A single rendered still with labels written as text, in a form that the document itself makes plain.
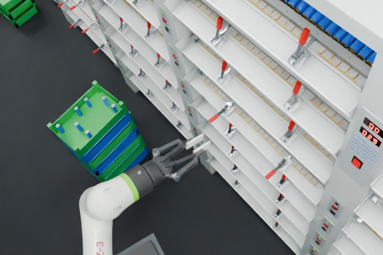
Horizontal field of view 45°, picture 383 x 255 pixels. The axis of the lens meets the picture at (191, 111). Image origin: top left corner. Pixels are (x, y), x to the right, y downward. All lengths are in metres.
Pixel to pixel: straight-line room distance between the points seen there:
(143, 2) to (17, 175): 1.50
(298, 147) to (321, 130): 0.20
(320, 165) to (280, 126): 0.15
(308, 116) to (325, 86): 0.19
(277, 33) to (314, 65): 0.11
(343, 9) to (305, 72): 0.25
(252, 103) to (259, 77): 0.19
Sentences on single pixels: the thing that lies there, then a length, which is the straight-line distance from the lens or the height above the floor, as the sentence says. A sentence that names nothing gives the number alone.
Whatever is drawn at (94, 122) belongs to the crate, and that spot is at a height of 0.48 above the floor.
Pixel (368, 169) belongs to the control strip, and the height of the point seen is 1.38.
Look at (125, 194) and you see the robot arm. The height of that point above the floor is 1.07.
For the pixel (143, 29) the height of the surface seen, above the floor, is 0.93.
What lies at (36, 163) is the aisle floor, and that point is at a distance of 2.76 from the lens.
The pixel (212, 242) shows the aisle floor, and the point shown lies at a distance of 2.35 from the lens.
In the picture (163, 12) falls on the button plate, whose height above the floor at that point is 1.27.
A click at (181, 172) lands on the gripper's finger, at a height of 1.00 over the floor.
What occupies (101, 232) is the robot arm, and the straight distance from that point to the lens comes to 1.45.
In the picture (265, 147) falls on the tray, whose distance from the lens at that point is 1.48.
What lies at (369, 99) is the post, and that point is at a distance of 0.83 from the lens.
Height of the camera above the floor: 2.29
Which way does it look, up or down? 61 degrees down
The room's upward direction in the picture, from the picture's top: 15 degrees counter-clockwise
